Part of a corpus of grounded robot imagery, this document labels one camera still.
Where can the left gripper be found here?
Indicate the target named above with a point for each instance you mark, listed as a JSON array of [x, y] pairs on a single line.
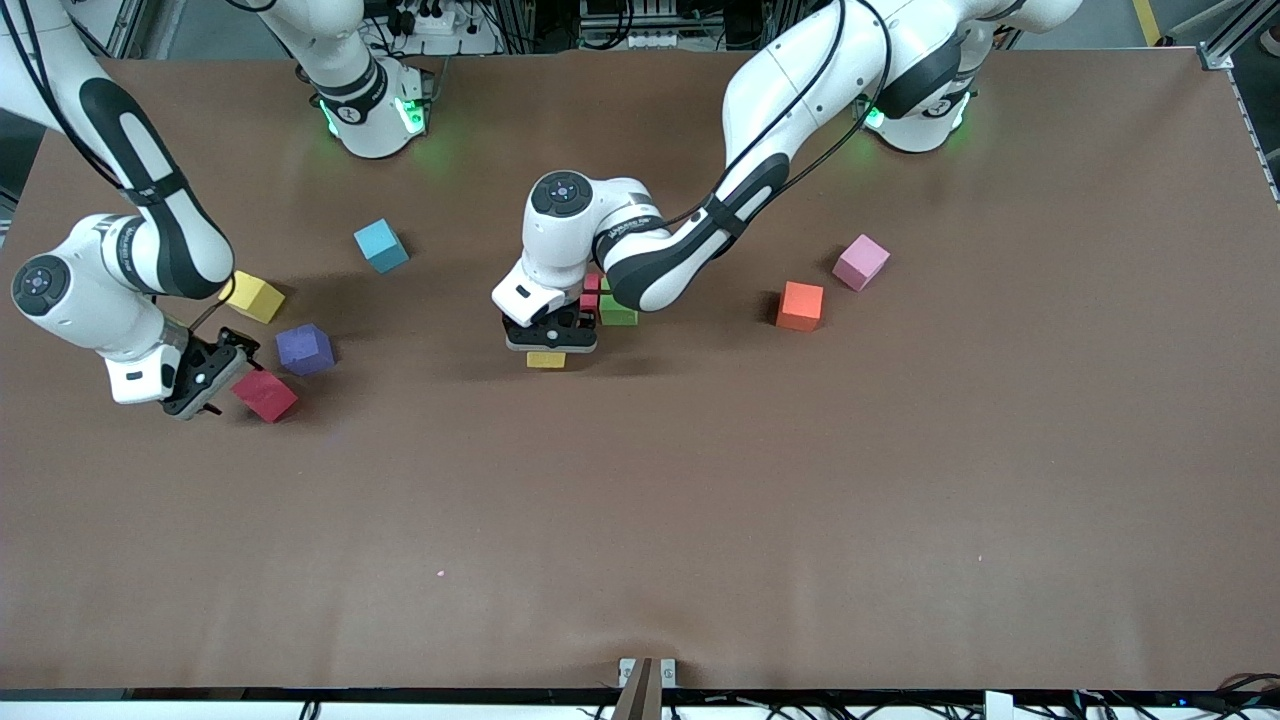
[[566, 319]]

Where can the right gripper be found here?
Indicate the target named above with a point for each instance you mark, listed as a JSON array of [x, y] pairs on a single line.
[[213, 361]]

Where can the yellow foam cube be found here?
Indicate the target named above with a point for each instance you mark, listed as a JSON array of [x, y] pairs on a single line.
[[255, 298], [546, 360]]

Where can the red foam cube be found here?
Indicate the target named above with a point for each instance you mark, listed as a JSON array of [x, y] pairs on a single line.
[[590, 290], [268, 396]]

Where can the purple foam cube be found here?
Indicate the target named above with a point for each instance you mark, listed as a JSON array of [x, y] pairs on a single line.
[[304, 349]]

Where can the green foam cube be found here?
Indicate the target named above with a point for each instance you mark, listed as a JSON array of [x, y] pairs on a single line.
[[618, 314]]

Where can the orange foam cube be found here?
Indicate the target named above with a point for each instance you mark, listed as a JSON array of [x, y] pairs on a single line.
[[800, 306]]

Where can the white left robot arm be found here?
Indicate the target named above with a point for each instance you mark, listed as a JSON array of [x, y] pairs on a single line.
[[790, 70]]

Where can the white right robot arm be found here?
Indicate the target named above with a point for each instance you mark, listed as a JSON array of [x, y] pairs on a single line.
[[100, 330]]

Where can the light blue foam cube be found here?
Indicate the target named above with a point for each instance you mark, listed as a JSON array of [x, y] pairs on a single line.
[[382, 245]]

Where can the brown table cover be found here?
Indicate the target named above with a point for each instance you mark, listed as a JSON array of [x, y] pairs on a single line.
[[600, 550]]

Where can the white power strip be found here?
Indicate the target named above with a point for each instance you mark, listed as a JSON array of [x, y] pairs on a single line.
[[640, 40], [470, 42]]

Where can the light pink foam cube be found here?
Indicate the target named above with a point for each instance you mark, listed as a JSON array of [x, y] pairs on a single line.
[[860, 262]]

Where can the aluminium frame post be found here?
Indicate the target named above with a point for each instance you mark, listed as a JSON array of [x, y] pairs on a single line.
[[515, 25], [778, 22]]

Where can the aluminium frame beam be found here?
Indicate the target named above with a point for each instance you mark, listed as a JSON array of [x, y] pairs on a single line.
[[125, 30], [1235, 35]]

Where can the white table edge rail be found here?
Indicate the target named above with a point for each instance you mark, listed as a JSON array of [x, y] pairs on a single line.
[[150, 712]]

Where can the metal bracket with brown bar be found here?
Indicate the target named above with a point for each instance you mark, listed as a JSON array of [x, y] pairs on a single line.
[[645, 690]]

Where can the white table side rail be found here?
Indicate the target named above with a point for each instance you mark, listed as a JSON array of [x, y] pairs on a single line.
[[1255, 140]]

